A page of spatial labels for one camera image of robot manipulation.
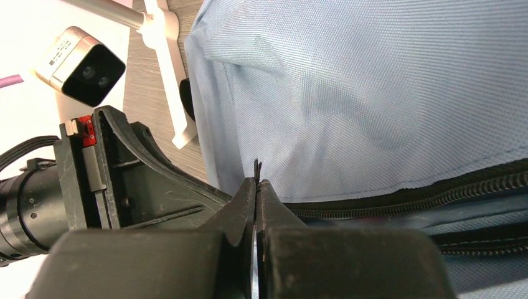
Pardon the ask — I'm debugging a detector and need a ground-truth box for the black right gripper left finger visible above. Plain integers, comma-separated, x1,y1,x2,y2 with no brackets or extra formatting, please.
27,178,257,298

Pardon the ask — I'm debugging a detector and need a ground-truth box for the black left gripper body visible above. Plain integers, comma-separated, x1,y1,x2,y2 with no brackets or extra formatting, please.
1,120,120,262

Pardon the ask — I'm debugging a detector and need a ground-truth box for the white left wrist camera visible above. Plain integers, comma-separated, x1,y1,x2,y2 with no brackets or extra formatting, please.
34,26,126,107

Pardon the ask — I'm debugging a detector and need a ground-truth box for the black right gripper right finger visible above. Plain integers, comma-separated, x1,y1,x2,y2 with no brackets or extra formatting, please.
256,180,456,298

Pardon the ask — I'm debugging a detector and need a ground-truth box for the metal clothes rack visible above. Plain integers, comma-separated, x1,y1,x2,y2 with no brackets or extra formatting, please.
67,0,197,150

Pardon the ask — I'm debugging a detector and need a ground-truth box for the blue backpack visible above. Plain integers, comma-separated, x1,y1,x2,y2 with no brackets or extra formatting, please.
185,1,527,298

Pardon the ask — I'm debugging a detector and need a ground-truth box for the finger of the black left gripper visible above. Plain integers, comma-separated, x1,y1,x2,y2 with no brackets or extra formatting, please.
92,106,231,229

